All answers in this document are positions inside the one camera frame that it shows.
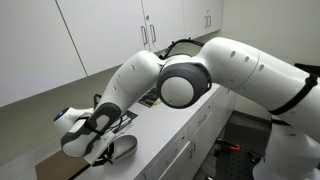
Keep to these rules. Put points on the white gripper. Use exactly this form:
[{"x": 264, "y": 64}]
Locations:
[{"x": 102, "y": 151}]

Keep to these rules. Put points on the brown cardboard sheet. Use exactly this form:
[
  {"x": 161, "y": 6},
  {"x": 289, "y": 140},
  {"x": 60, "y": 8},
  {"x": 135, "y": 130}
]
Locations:
[{"x": 59, "y": 167}]

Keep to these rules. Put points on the pile of dark magazines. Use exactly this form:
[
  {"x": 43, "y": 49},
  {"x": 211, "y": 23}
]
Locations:
[{"x": 150, "y": 98}]

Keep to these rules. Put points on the rear black orange clamp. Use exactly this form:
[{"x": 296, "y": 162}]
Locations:
[{"x": 226, "y": 144}]

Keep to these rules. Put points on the white upper cabinets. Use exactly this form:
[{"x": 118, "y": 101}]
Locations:
[{"x": 45, "y": 44}]

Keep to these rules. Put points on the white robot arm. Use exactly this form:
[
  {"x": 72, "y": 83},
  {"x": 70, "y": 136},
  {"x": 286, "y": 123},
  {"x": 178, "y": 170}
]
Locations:
[{"x": 290, "y": 94}]

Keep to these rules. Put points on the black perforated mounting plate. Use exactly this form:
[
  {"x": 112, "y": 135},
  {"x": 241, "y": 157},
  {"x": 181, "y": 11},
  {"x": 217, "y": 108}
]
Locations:
[{"x": 237, "y": 164}]

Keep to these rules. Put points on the white lower drawer cabinets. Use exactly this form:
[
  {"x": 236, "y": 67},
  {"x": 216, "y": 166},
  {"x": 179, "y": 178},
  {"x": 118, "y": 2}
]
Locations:
[{"x": 181, "y": 160}]

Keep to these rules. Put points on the grey bowl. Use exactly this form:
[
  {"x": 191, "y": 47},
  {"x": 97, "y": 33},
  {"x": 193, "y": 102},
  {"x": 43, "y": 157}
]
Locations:
[{"x": 123, "y": 147}]

